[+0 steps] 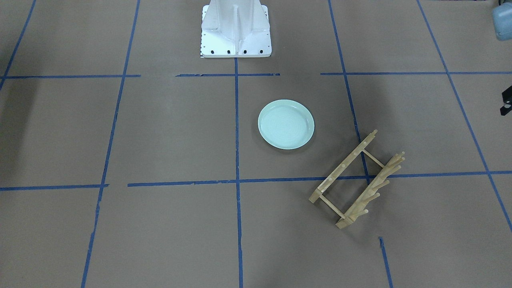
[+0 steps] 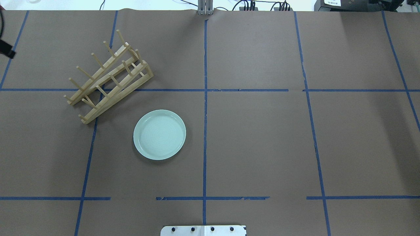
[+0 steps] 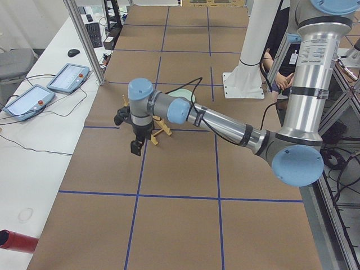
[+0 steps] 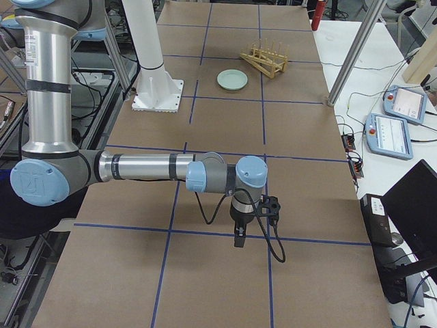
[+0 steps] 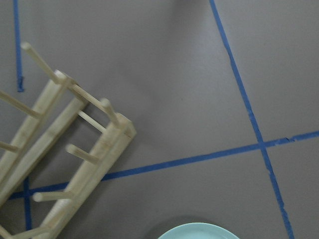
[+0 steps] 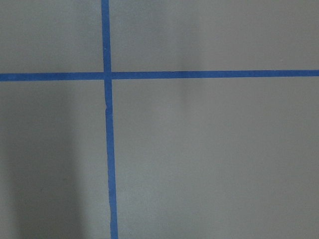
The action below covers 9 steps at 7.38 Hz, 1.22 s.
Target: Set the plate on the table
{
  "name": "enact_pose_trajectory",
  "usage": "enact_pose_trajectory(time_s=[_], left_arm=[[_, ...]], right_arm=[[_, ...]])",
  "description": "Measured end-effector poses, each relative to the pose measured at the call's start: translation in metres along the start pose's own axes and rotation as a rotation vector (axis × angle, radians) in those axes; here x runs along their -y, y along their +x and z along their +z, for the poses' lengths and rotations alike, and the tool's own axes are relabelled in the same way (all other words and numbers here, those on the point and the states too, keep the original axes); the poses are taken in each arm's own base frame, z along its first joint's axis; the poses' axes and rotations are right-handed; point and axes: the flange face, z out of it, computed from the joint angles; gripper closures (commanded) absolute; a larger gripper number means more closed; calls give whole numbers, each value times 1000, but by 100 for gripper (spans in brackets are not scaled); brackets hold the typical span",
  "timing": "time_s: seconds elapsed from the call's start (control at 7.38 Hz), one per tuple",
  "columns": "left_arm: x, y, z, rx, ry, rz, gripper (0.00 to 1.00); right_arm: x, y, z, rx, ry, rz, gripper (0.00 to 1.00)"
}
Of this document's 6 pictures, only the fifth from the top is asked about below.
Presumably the mint green plate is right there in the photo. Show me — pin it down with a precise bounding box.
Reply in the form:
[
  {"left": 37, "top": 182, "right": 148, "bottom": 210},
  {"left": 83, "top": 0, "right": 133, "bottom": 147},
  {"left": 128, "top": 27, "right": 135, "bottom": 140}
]
[{"left": 159, "top": 223, "right": 239, "bottom": 239}]

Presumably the wooden dish rack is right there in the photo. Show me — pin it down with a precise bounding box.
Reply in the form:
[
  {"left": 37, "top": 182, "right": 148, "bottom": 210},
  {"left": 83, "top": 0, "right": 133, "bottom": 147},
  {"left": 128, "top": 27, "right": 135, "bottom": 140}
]
[{"left": 0, "top": 42, "right": 137, "bottom": 239}]

